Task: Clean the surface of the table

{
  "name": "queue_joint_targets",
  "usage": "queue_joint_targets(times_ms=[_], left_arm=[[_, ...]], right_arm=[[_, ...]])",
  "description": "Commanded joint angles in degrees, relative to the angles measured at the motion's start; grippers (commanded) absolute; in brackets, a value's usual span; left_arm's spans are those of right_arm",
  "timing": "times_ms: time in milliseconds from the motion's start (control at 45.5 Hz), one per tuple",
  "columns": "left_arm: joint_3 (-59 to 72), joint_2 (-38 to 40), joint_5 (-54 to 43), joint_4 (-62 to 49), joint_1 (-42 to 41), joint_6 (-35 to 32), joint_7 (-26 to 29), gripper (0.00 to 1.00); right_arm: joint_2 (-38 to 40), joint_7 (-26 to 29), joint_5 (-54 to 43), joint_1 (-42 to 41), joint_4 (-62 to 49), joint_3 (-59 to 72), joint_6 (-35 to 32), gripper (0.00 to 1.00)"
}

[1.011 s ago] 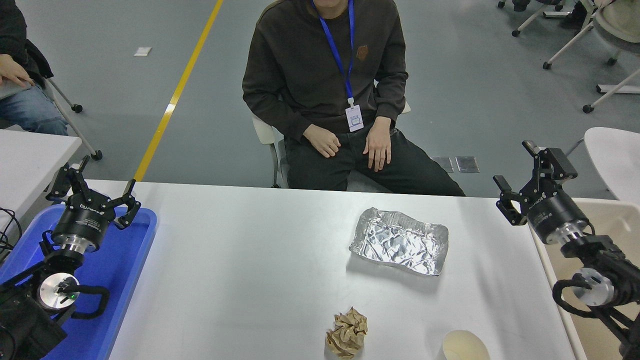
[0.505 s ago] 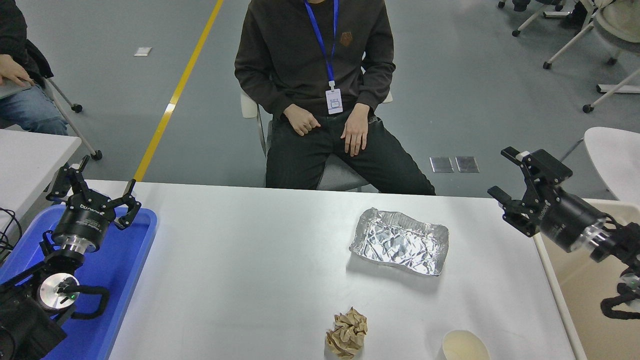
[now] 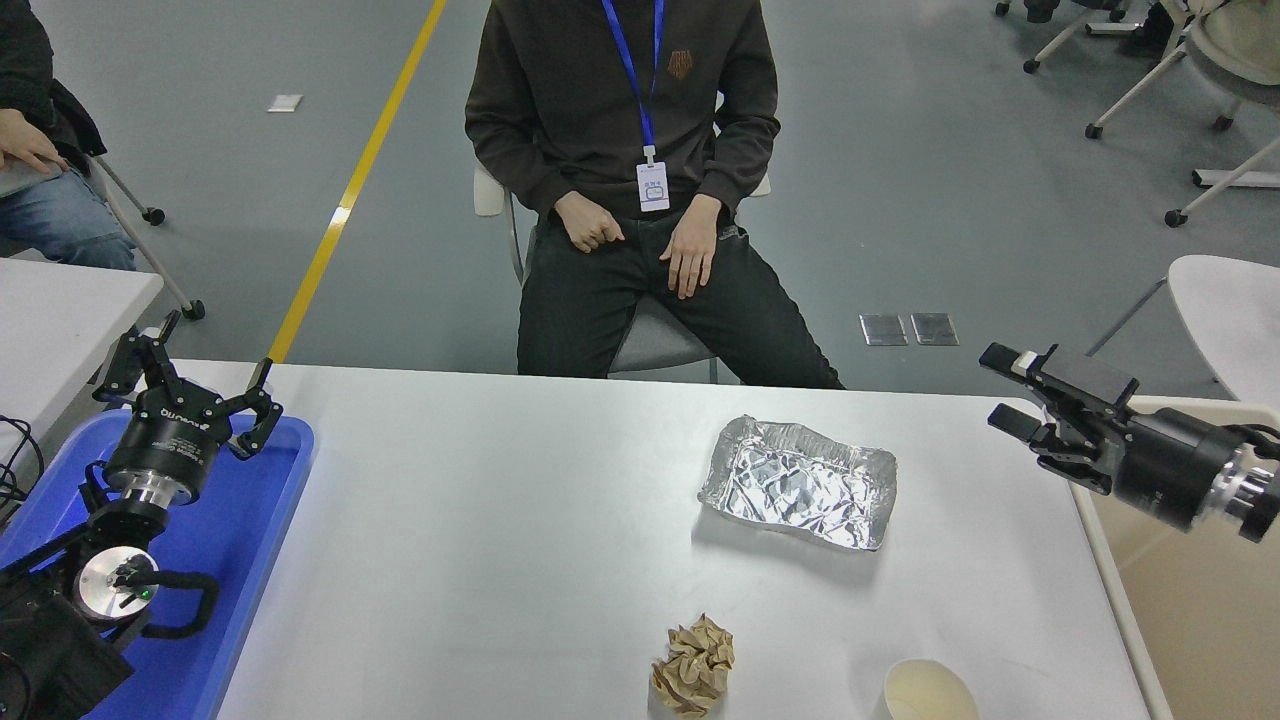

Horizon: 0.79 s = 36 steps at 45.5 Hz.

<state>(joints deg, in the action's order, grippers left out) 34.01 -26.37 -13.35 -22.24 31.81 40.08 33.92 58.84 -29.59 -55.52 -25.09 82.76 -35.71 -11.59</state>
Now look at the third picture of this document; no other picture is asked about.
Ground white chair beige seat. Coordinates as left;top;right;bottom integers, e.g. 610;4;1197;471
1085;0;1280;141

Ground black cable bundle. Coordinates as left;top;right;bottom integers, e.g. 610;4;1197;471
0;415;46;526

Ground white chair legs with wheel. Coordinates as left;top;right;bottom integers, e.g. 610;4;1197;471
1165;135;1280;229

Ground grey wheeled chair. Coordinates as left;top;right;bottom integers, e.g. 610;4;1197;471
50;80;206;322

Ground white side table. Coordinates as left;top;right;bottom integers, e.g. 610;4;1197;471
0;258;164;461

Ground white chair base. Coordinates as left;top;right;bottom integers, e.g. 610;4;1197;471
995;0;1151;76

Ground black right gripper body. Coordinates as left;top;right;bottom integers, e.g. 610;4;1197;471
1110;408;1243;532

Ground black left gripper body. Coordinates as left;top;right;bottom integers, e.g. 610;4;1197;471
103;385;234;498

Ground white grey office chair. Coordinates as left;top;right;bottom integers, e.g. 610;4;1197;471
473;90;773;384

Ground white paper cup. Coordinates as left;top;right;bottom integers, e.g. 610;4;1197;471
882;658;981;720

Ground blue lanyard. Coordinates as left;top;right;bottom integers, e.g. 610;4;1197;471
600;0;666;161

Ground person's right hand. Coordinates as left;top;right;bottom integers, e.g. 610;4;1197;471
553;190;626;253

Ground person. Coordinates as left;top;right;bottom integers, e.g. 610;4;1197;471
465;0;846;391
0;0;138;271

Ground crumpled tan paper ball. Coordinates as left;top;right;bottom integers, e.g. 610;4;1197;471
650;613;736;719

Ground white round-seat chair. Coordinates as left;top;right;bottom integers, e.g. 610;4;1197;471
1085;253;1280;409

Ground white badge card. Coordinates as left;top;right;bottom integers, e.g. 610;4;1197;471
637;145;671;213

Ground person's left hand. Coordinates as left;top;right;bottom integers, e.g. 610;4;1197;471
660;195;723;301
0;108;69;174

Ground blue plastic tray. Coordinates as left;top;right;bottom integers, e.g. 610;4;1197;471
0;408;317;720

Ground large pale plastic bin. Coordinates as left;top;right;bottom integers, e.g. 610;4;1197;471
1040;395;1280;720

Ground silver foil tray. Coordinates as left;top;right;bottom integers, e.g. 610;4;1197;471
697;415;898;553

